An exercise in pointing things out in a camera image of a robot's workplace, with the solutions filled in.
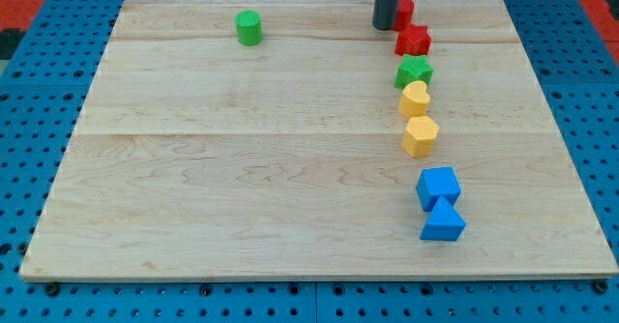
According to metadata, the yellow heart block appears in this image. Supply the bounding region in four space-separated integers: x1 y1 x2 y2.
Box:
398 80 431 118

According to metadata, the light wooden board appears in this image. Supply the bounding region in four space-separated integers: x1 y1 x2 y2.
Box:
19 0 618 282

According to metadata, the yellow hexagon block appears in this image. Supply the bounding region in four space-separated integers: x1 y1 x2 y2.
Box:
401 116 440 158

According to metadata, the blue cube block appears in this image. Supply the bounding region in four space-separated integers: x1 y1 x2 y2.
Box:
416 166 461 212

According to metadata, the green star block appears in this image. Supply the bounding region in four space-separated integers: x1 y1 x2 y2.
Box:
394 54 433 89

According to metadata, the green cylinder block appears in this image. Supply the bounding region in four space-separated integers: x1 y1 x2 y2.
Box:
235 10 263 46

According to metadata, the red star block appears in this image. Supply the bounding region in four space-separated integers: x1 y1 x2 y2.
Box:
395 23 431 56

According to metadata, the blue triangle block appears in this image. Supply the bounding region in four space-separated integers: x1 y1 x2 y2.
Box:
420 196 466 242

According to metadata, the red cylinder block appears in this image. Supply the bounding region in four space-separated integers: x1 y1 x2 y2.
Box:
393 0 415 31

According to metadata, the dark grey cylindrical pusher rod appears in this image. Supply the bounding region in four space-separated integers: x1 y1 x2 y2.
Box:
372 0 399 31

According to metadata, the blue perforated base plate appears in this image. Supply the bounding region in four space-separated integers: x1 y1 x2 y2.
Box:
1 0 618 322

